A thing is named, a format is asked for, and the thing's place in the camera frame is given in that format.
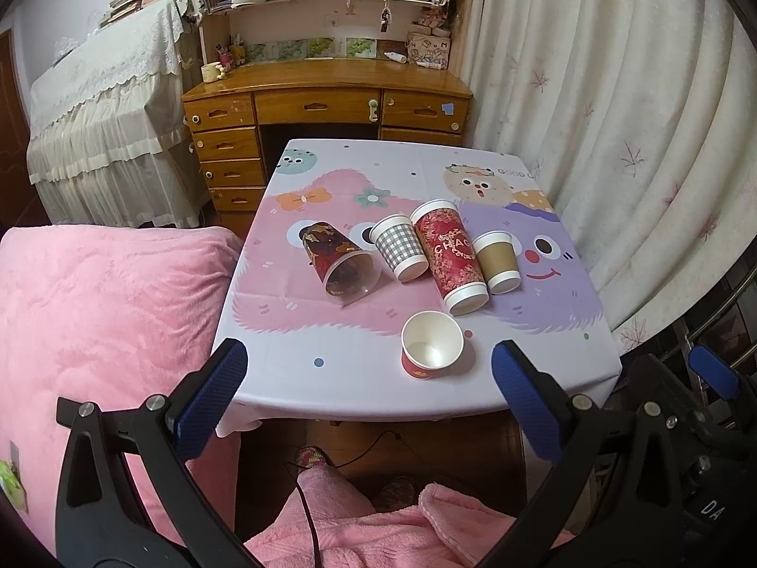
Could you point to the knitted slipper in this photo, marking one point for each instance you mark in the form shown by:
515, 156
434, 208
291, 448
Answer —
395, 494
308, 457

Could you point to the white leaf print curtain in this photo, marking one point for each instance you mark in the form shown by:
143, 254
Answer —
621, 100

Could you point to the cream mug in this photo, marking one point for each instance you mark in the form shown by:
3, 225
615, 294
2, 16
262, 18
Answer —
212, 72

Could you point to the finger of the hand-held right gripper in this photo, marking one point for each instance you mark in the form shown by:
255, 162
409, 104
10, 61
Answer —
712, 370

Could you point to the wooden door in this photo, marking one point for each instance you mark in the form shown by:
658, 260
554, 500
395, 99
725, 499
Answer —
15, 130

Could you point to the cartoon printed tablecloth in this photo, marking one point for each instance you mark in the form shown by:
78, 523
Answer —
295, 319

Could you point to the brown paper cup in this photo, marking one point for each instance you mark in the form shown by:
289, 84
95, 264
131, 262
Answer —
495, 259

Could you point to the wooden desk hutch shelf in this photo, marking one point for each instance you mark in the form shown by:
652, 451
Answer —
278, 18

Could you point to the pink fleece blanket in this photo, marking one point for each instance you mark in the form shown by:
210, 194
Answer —
106, 319

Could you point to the wooden desk with drawers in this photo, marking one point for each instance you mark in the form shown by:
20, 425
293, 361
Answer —
319, 80

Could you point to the dark clear plastic cup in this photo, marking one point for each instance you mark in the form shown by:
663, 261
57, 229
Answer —
338, 257

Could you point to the metal rail frame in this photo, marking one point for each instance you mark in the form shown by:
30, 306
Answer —
721, 319

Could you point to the tall red paper cup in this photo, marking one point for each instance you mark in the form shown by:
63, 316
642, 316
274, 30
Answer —
448, 251

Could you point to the stack of books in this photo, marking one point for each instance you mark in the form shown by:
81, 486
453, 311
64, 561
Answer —
139, 0

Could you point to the white tube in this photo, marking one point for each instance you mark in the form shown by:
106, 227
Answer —
395, 57

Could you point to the person's pink robe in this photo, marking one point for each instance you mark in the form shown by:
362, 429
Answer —
378, 538

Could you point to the pen holder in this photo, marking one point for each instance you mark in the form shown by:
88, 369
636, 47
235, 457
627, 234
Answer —
225, 58

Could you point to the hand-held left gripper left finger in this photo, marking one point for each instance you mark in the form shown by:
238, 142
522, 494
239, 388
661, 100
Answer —
208, 399

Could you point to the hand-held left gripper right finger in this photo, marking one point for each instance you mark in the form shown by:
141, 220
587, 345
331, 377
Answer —
526, 402

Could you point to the grey checked paper cup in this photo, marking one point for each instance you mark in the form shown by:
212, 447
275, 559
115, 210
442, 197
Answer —
397, 245

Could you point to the lace covered piano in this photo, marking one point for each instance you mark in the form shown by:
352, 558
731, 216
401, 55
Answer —
112, 112

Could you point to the small red white paper cup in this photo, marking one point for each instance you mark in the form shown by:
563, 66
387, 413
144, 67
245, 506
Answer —
432, 340

